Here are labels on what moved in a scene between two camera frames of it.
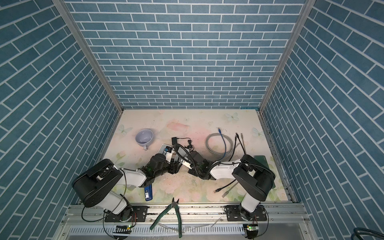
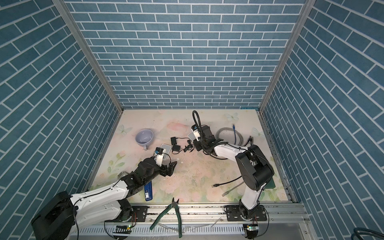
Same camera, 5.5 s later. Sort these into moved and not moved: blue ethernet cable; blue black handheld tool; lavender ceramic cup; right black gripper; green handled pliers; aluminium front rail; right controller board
Moved: blue ethernet cable; right black gripper
Not moved: right controller board; lavender ceramic cup; aluminium front rail; blue black handheld tool; green handled pliers
